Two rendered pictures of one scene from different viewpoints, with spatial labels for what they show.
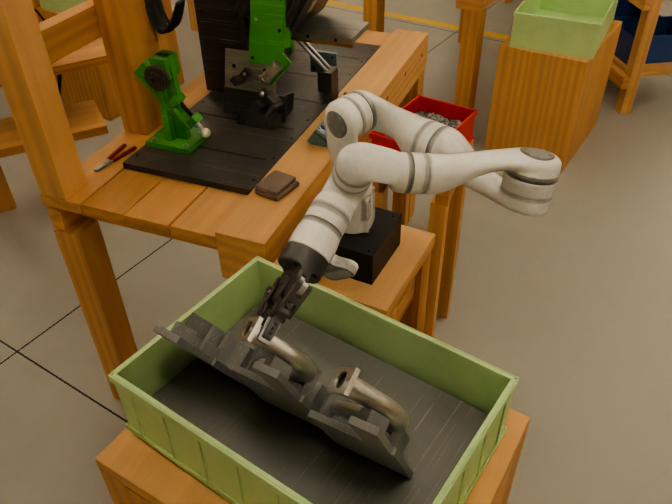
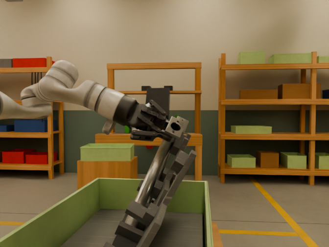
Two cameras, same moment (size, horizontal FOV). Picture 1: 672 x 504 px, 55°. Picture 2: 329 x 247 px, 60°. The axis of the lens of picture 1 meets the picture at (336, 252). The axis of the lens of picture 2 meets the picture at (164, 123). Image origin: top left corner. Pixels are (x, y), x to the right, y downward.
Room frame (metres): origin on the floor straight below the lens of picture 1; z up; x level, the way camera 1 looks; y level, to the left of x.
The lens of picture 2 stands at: (1.05, 0.74, 1.21)
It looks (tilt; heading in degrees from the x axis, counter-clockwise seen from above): 2 degrees down; 241
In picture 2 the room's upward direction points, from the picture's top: straight up
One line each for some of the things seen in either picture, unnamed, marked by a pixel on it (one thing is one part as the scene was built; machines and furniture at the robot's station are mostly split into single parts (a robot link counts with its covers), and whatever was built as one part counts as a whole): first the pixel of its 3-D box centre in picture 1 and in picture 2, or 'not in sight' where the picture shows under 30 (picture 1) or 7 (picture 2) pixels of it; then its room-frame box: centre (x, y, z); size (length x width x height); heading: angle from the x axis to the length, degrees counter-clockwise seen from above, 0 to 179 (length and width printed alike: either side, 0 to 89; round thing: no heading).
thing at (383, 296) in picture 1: (353, 257); not in sight; (1.26, -0.04, 0.83); 0.32 x 0.32 x 0.04; 63
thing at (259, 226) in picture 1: (347, 128); not in sight; (1.96, -0.05, 0.83); 1.50 x 0.14 x 0.15; 158
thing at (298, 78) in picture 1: (271, 97); not in sight; (2.06, 0.21, 0.89); 1.10 x 0.42 x 0.02; 158
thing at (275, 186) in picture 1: (277, 185); not in sight; (1.47, 0.16, 0.91); 0.10 x 0.08 x 0.03; 145
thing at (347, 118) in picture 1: (351, 133); not in sight; (1.25, -0.04, 1.19); 0.09 x 0.09 x 0.17; 45
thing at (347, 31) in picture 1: (304, 28); not in sight; (2.10, 0.09, 1.11); 0.39 x 0.16 x 0.03; 68
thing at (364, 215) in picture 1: (352, 193); not in sight; (1.26, -0.04, 1.03); 0.09 x 0.09 x 0.17; 71
